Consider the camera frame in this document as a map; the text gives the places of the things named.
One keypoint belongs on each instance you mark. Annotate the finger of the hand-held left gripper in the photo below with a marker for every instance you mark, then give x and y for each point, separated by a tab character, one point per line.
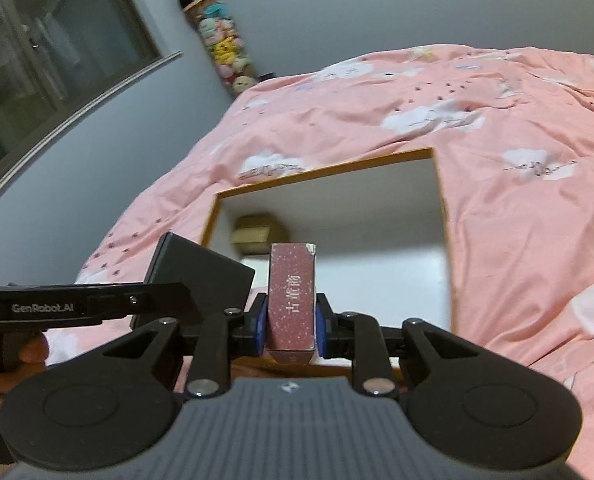
142	297

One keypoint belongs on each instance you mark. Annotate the black rectangular box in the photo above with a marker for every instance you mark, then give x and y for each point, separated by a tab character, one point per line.
197	270

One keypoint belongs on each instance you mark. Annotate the dark red slim box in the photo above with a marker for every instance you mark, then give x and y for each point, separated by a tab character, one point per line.
292	305

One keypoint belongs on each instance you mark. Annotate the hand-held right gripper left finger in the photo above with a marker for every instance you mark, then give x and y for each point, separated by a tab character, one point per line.
261	325

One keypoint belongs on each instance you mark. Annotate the gold box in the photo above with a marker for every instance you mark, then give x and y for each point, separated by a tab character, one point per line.
257	235

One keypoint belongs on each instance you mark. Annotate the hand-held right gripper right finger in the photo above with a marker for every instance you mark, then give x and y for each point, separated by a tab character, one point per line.
321	327

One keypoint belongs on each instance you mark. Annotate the person's left hand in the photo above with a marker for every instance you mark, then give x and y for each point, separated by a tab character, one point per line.
34	352

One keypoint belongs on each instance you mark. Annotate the orange cardboard box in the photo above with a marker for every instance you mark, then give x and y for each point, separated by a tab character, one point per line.
352	200

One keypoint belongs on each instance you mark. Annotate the pink printed blanket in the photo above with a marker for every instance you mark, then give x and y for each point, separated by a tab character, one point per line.
527	235

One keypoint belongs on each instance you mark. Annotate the window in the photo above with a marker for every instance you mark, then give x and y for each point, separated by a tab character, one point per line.
52	35

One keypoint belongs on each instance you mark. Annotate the column of plush toys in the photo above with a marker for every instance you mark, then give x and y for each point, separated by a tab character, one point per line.
224	45

